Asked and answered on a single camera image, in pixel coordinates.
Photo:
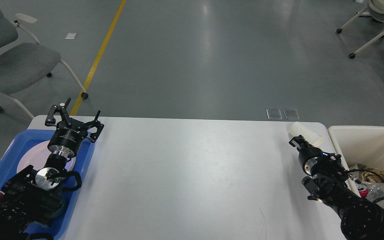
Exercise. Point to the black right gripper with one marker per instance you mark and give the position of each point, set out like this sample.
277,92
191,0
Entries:
309,156

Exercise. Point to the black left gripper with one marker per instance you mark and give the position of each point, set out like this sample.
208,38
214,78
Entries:
66,140

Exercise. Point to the white foam container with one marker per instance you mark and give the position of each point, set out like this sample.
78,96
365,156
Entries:
309,135

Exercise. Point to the pink plate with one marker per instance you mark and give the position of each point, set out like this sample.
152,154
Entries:
37,157

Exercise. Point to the foil and plastic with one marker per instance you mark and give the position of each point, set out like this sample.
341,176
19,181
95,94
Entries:
358,167

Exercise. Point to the brown paper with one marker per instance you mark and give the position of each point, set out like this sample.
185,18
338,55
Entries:
374,176

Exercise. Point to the crushed red can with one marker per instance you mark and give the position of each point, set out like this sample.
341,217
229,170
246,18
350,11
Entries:
363,191

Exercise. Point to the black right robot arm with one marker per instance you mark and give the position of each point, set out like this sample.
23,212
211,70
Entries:
325,181

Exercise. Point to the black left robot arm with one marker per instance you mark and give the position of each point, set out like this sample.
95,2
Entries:
36,195

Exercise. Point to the clear floor socket cover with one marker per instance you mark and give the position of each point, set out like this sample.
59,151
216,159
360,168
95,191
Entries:
274,114
291,114

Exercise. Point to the blue plastic tray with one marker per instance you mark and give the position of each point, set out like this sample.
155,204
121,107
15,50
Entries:
23,142

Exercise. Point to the beige plastic bin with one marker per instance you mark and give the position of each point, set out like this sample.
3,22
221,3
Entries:
359,144

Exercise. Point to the white paper scrap on floor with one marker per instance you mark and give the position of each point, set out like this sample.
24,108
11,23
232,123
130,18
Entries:
71,36

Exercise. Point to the grey office chair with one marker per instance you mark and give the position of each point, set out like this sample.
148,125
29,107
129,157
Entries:
26,63

